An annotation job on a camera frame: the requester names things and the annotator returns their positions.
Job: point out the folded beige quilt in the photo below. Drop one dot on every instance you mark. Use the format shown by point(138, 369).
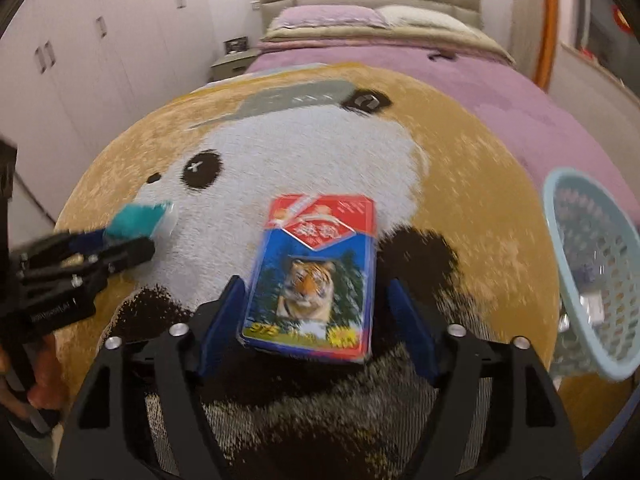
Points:
point(469, 42)

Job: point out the light blue plastic laundry basket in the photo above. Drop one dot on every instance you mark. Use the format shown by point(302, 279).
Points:
point(596, 250)

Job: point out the white built-in wardrobe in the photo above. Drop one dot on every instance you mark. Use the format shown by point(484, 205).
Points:
point(76, 73)

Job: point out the purple pillow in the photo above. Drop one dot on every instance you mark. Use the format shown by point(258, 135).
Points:
point(325, 15)

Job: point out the red blue tiger card box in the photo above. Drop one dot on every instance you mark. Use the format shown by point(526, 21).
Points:
point(312, 288)

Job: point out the small picture frame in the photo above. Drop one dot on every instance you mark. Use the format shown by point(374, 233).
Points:
point(236, 45)

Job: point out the grey bedside nightstand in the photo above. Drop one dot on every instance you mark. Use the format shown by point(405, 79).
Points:
point(232, 64)

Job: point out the dark framed window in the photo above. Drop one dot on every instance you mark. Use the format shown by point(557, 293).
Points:
point(599, 39)

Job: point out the red round window decoration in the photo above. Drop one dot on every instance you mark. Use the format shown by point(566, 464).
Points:
point(621, 21)

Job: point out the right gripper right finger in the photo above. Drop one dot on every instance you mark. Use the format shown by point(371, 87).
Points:
point(496, 415)

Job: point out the teal tissue pack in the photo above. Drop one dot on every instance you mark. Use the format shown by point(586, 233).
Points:
point(154, 221)

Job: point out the bed with purple cover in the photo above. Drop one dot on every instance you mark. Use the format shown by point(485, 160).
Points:
point(538, 133)

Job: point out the dark object on bed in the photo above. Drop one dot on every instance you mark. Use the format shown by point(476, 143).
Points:
point(443, 55)

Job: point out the beige orange left curtain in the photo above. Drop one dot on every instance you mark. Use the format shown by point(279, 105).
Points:
point(534, 33)

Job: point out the white patterned pillow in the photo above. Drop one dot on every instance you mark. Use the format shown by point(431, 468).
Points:
point(409, 16)

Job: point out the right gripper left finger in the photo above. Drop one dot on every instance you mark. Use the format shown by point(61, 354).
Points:
point(108, 433)

